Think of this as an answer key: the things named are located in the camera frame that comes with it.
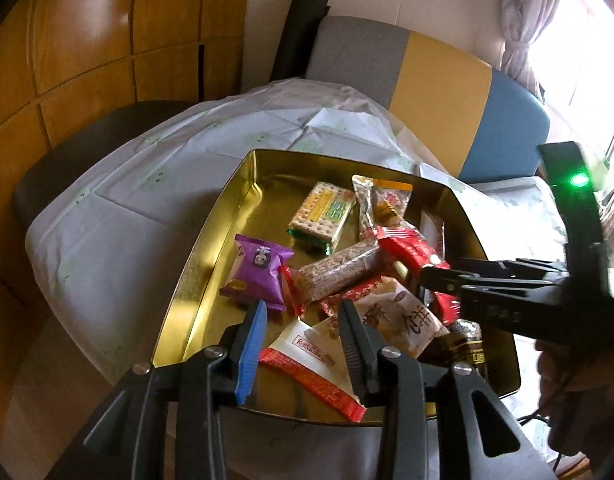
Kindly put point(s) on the beige cookie packet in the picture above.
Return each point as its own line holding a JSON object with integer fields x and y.
{"x": 407, "y": 320}

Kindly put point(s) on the window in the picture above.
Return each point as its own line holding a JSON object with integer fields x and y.
{"x": 587, "y": 85}

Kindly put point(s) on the green cracker packet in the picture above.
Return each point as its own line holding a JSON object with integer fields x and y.
{"x": 319, "y": 215}

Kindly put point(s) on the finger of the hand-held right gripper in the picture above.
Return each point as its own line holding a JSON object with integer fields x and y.
{"x": 517, "y": 305}
{"x": 487, "y": 272}

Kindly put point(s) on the black rolled mat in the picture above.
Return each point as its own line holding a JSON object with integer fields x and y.
{"x": 297, "y": 35}

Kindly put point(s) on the person's right hand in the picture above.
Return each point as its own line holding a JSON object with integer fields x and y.
{"x": 587, "y": 370}

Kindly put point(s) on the red patterned snack packet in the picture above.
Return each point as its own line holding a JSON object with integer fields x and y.
{"x": 357, "y": 292}

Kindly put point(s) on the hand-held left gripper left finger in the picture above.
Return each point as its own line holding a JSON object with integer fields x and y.
{"x": 249, "y": 355}

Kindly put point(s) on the dark brown snack bag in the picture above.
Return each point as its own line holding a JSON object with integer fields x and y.
{"x": 462, "y": 345}

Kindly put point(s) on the red and white packet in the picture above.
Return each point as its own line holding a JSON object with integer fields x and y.
{"x": 307, "y": 355}

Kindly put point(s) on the tied floral curtain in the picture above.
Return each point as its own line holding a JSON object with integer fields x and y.
{"x": 522, "y": 25}

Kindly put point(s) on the wooden wardrobe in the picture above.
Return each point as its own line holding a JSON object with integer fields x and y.
{"x": 87, "y": 35}

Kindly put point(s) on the yellow nut bag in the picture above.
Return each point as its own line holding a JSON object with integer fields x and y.
{"x": 382, "y": 200}

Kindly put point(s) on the purple snack packet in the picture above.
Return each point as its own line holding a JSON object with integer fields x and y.
{"x": 257, "y": 270}

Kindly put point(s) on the clear grain bar packet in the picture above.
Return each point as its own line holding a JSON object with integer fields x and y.
{"x": 337, "y": 270}

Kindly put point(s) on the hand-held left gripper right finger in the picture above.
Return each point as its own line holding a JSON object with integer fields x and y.
{"x": 354, "y": 355}

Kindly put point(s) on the gold tin box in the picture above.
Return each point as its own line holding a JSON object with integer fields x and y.
{"x": 222, "y": 260}

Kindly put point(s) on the grey yellow blue headboard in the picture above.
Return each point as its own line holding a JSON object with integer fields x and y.
{"x": 437, "y": 85}

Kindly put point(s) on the printed plastic sheet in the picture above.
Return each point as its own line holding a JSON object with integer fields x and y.
{"x": 137, "y": 185}

